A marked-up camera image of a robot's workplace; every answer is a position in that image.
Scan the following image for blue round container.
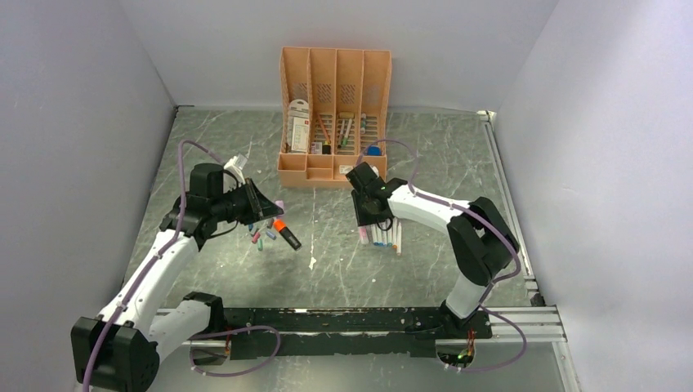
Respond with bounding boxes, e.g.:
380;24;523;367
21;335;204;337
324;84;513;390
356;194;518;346
365;145;382;156

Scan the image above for white pen green cap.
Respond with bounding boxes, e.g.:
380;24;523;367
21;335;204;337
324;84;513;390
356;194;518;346
370;225;377;245

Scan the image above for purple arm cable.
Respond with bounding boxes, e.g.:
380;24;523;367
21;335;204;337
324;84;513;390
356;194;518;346
81;140;281;392
354;139;527;374

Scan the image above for white packaged item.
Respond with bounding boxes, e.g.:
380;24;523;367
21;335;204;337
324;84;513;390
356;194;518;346
287;99;311;154

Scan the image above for orange black highlighter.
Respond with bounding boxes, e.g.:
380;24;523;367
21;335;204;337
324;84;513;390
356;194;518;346
273;219;302;251

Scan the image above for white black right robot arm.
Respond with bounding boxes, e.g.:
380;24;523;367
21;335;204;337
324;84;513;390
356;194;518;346
346;163;521;338

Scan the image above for pink highlighter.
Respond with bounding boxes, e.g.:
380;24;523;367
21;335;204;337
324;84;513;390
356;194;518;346
358;226;369;244

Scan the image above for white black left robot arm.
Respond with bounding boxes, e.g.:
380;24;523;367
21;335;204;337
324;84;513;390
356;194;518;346
70;163;284;391

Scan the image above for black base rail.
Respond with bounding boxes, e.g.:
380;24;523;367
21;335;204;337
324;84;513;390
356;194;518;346
192;307;492;360

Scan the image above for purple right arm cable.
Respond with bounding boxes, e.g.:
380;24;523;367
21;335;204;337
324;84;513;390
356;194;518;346
354;139;527;374

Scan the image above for white eraser box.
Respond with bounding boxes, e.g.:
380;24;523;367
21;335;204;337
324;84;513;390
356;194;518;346
339;165;353;175

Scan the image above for orange plastic desk organizer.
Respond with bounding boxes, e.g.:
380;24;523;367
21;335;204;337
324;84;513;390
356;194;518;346
277;47;392;188

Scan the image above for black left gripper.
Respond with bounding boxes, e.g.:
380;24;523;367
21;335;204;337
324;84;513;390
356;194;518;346
211;177;282;226

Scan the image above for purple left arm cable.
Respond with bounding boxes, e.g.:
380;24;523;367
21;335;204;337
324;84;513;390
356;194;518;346
81;140;281;392

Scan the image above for white pen dark grey cap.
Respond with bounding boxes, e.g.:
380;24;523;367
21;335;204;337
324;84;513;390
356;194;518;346
389;218;398;249

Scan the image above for white pen pink cap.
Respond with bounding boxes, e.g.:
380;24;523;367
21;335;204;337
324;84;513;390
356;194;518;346
375;224;382;246

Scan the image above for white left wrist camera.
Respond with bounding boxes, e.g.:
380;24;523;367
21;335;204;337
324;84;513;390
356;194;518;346
224;154;248;182

